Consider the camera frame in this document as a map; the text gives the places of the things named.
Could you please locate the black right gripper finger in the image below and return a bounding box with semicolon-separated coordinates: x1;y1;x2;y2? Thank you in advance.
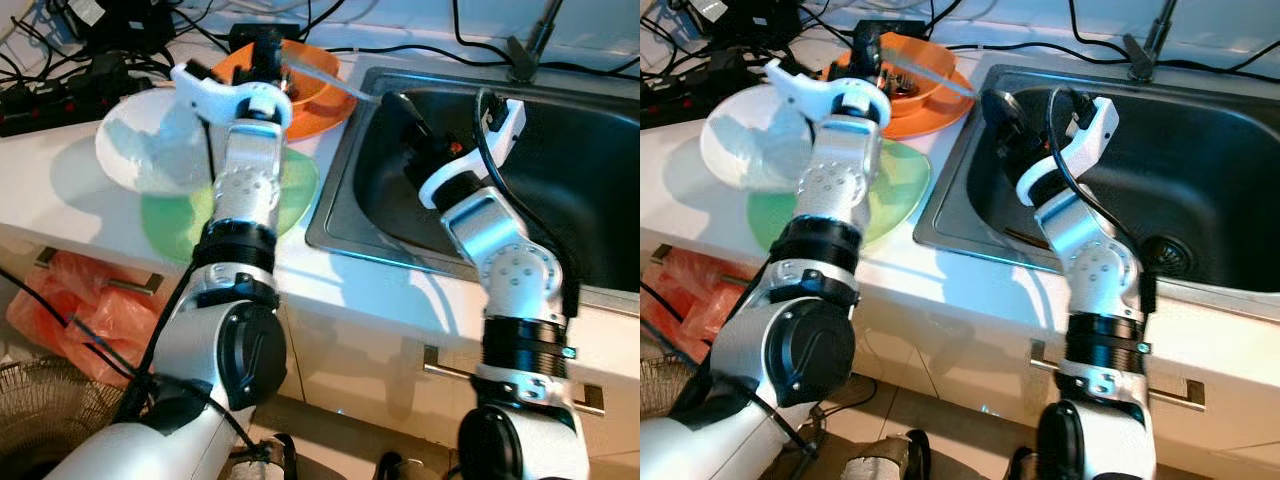
980;88;1031;143
383;90;433;151

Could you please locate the white kitchen cabinet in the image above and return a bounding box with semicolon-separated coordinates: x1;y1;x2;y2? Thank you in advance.
0;225;641;471
640;225;1280;471

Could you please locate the orange bowl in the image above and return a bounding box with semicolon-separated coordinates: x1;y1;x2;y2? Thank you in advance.
828;33;958;113
213;38;343;116

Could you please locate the orange plate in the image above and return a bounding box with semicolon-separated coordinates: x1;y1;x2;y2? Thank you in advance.
885;80;976;141
285;85;359;141

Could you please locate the black battery charger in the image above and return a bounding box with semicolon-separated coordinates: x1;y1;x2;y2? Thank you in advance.
680;0;801;46
55;0;176;51

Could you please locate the light green plate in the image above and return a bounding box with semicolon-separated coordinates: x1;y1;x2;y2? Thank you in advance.
140;148;321;266
745;140;931;253

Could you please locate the black faucet stem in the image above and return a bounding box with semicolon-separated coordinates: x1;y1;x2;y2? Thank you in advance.
1122;0;1181;81
507;0;563;83

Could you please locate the stainless steel sink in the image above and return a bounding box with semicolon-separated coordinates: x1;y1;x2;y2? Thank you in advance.
305;65;641;291
912;62;1280;321

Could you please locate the black power strip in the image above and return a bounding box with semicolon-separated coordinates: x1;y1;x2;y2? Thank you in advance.
640;60;761;126
0;60;151;136

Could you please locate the orange plastic bag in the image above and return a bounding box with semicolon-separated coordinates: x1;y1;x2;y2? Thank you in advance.
5;250;166;386
650;248;771;371

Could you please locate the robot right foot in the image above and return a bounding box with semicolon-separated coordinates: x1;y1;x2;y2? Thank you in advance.
375;452;441;480
1005;448;1051;480

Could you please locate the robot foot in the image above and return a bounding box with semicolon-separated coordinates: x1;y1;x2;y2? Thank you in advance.
1005;448;1051;480
230;432;296;480
845;430;926;480
375;452;441;480

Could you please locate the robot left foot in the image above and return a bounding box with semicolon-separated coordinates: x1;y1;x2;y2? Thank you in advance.
845;430;926;480
230;432;296;480

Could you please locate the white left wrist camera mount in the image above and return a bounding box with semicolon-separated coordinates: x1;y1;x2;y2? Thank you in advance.
765;58;891;126
170;62;293;129

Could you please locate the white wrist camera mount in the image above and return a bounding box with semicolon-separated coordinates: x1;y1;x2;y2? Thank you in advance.
418;97;528;211
170;62;293;129
765;58;891;126
1015;95;1121;206

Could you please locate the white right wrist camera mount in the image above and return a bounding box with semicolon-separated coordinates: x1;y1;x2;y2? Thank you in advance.
1015;95;1121;206
418;97;528;211

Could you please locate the black counter cable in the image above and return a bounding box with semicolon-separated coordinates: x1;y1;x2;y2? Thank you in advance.
1065;0;1131;69
450;0;516;71

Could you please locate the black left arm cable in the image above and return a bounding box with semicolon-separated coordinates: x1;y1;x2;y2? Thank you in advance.
115;262;206;426

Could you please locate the wire grille floor fan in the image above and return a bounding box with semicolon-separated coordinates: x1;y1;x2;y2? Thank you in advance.
0;358;131;480
640;355;721;431

